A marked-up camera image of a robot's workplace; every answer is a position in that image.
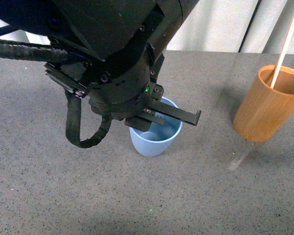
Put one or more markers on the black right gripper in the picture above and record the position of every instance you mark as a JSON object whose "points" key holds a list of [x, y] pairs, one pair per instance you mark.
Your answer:
{"points": [[133, 97]]}

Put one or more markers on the pink chopstick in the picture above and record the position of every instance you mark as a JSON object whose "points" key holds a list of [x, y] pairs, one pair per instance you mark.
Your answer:
{"points": [[283, 52]]}

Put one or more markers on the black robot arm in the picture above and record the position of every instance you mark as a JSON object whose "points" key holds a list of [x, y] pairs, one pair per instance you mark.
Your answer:
{"points": [[70, 56]]}

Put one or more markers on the blue plastic cup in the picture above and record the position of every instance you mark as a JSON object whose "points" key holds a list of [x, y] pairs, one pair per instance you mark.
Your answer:
{"points": [[157, 138]]}

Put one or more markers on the bamboo chopstick holder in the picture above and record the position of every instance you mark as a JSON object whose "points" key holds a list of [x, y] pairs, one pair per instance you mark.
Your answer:
{"points": [[264, 109]]}

